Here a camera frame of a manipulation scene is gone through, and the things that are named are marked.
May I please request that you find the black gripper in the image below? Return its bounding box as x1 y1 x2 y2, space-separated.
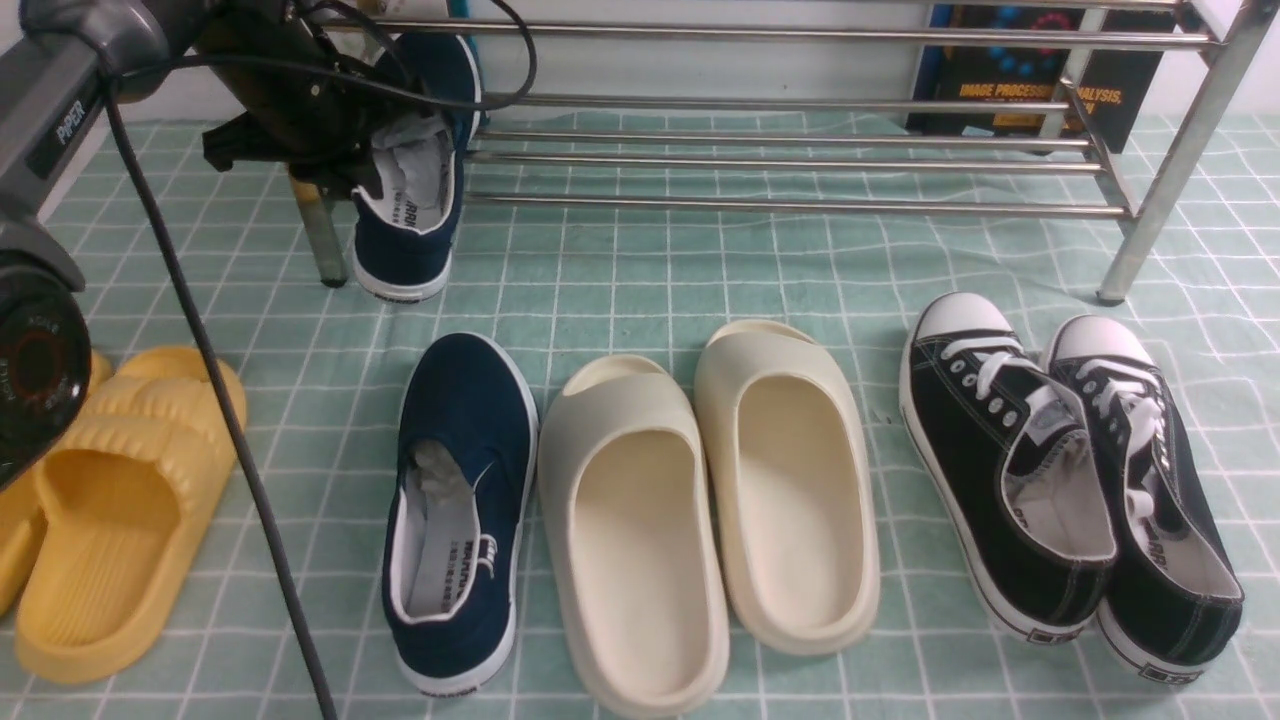
195 1 411 199

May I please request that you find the navy canvas shoe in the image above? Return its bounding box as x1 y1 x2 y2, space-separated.
353 32 486 304
381 332 539 698

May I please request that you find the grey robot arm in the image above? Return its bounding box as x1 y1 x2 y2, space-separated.
1 1 396 486

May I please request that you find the silver metal shoe rack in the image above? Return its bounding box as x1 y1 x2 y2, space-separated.
291 0 1280 305

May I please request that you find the yellow slide slipper right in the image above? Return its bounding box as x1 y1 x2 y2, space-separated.
15 346 238 684

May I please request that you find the yellow slide slipper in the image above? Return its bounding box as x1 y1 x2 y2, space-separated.
1 347 113 616
15 346 238 684

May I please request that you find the yellow slide slipper left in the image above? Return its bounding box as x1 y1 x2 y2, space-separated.
1 347 113 616

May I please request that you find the cream foam slipper left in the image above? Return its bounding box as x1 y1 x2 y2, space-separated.
538 354 730 719

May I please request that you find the cream foam slipper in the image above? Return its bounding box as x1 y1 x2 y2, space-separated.
538 354 730 719
692 319 881 656

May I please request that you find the cream foam slipper right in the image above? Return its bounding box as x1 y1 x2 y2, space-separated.
692 319 881 656

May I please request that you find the black canvas sneaker left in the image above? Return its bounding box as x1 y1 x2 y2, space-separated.
899 292 1119 646

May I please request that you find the black canvas sneaker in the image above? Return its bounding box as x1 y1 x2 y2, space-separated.
1042 315 1245 685
899 292 1119 646

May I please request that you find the dark image processing book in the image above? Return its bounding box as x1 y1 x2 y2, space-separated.
905 4 1162 152

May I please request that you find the black canvas sneaker right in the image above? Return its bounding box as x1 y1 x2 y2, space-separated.
1042 315 1245 685

